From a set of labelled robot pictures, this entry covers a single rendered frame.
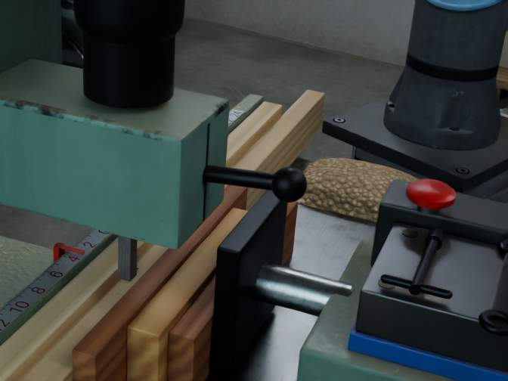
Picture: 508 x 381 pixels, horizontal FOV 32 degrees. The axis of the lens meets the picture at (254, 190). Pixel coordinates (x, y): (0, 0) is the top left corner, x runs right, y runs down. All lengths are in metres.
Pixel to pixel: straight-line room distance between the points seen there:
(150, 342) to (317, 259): 0.21
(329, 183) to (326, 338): 0.29
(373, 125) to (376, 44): 2.88
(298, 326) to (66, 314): 0.17
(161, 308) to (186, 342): 0.03
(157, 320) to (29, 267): 0.35
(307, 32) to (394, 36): 0.43
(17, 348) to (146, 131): 0.14
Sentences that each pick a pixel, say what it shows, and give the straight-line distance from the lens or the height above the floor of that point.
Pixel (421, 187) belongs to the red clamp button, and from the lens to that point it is 0.55.
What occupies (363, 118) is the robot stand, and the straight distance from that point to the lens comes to 1.20.
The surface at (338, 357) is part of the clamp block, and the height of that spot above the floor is 0.96.
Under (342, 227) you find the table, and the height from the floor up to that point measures 0.90.
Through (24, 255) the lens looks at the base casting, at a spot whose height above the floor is 0.80.
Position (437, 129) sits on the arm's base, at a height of 0.84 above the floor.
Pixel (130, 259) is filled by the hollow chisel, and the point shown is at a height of 0.97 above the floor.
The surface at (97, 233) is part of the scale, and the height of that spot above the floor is 0.96.
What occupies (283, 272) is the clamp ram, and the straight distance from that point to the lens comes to 0.56.
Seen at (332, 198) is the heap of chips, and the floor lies 0.91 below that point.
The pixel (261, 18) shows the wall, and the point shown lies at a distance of 4.28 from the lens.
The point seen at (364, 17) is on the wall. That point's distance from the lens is 4.05.
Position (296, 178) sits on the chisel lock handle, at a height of 1.05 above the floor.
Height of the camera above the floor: 1.26
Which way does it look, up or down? 27 degrees down
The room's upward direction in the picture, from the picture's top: 5 degrees clockwise
